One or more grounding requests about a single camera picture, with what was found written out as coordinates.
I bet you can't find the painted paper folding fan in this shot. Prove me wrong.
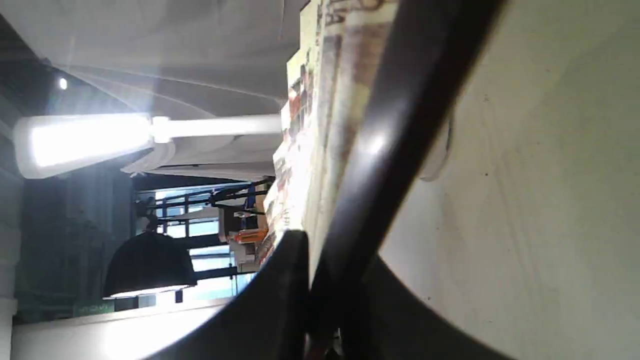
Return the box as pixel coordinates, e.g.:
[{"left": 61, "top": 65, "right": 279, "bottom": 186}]
[{"left": 255, "top": 0, "right": 506, "bottom": 360}]

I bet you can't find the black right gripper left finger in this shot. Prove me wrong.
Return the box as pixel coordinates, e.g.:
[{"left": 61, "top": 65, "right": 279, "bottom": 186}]
[{"left": 150, "top": 230, "right": 309, "bottom": 360}]

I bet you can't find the black dome object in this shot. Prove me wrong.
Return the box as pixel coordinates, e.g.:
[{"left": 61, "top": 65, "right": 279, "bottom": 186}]
[{"left": 102, "top": 231, "right": 197, "bottom": 300}]

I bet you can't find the white desk lamp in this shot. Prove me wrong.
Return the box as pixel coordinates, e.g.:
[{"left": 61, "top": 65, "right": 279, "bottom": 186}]
[{"left": 13, "top": 112, "right": 303, "bottom": 182}]

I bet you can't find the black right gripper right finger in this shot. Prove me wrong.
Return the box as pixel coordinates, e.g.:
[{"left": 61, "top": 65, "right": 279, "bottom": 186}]
[{"left": 345, "top": 257, "right": 507, "bottom": 360}]

